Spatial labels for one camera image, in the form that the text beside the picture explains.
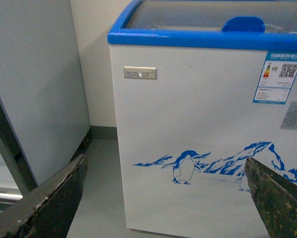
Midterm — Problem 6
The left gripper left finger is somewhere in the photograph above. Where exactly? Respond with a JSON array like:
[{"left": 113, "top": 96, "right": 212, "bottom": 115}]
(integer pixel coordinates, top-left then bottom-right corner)
[{"left": 0, "top": 154, "right": 88, "bottom": 238}]

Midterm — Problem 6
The silver brand badge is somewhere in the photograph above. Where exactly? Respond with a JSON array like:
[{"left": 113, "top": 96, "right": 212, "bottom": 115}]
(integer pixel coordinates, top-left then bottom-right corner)
[{"left": 123, "top": 66, "right": 157, "bottom": 80}]

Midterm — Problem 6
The grey upright display fridge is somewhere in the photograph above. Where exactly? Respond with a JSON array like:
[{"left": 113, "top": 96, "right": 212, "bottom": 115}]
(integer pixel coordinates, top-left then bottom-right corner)
[{"left": 0, "top": 0, "right": 91, "bottom": 206}]

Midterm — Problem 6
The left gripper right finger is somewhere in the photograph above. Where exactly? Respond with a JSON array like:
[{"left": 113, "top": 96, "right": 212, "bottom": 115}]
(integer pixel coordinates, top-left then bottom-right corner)
[{"left": 244, "top": 158, "right": 297, "bottom": 238}]

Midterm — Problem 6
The energy label sticker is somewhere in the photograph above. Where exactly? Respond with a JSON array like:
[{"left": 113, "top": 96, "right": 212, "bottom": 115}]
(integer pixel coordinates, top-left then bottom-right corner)
[{"left": 253, "top": 51, "right": 297, "bottom": 105}]

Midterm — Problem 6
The glass freezer sliding lid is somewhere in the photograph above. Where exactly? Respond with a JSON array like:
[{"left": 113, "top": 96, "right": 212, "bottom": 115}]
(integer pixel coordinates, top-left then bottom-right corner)
[{"left": 126, "top": 0, "right": 297, "bottom": 34}]

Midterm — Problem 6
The grey instruction sticker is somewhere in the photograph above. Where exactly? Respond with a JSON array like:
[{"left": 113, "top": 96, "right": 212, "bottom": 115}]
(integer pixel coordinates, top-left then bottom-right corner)
[{"left": 280, "top": 101, "right": 297, "bottom": 130}]

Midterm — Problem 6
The white chest freezer blue rim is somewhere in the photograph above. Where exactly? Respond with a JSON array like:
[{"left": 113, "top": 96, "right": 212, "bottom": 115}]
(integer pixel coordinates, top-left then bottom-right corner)
[{"left": 108, "top": 0, "right": 297, "bottom": 238}]

